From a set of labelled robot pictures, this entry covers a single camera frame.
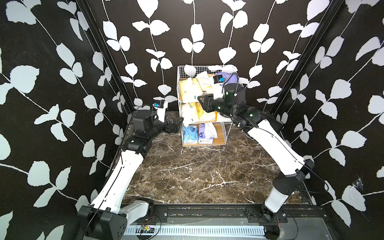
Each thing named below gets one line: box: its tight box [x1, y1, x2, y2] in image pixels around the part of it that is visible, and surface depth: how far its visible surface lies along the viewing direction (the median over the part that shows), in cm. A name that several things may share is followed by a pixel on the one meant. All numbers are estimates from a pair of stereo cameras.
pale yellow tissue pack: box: [180, 102, 206, 127], surface depth 80 cm
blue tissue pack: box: [183, 124, 199, 144], surface depth 100 cm
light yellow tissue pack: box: [179, 77, 203, 103], surface depth 69 cm
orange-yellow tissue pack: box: [195, 71, 215, 93], surface depth 73 cm
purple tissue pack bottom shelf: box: [198, 123, 214, 145], surface depth 100 cm
